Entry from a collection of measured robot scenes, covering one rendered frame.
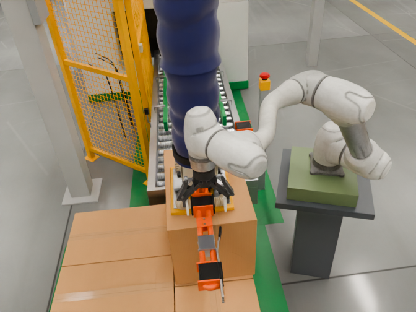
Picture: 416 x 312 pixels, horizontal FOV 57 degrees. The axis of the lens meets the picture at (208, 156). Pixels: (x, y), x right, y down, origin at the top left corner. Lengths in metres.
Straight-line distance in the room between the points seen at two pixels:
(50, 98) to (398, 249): 2.65
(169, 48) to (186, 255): 0.95
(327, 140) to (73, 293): 1.48
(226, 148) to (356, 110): 0.56
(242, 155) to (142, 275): 1.20
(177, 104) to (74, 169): 1.87
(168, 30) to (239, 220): 0.86
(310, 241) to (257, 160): 1.49
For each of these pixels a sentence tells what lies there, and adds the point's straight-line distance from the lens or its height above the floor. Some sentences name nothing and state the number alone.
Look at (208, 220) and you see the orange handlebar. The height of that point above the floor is 1.09.
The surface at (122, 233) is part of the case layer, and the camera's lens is 2.31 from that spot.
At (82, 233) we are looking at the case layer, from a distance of 2.39.
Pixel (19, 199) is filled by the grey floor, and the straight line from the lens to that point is 3.71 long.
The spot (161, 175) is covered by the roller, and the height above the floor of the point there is 0.54.
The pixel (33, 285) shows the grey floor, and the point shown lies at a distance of 2.99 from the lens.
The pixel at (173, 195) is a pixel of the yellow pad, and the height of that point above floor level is 0.97.
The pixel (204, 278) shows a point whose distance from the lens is 1.36.
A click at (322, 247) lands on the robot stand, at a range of 2.52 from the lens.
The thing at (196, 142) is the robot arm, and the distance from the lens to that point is 1.14.
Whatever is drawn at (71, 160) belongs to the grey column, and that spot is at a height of 0.40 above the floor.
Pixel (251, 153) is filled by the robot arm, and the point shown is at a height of 1.58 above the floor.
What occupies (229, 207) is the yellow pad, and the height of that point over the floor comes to 0.96.
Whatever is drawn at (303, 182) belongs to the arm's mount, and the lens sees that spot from 2.11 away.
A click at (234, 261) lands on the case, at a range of 1.94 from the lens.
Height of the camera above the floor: 2.21
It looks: 37 degrees down
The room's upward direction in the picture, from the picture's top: 4 degrees counter-clockwise
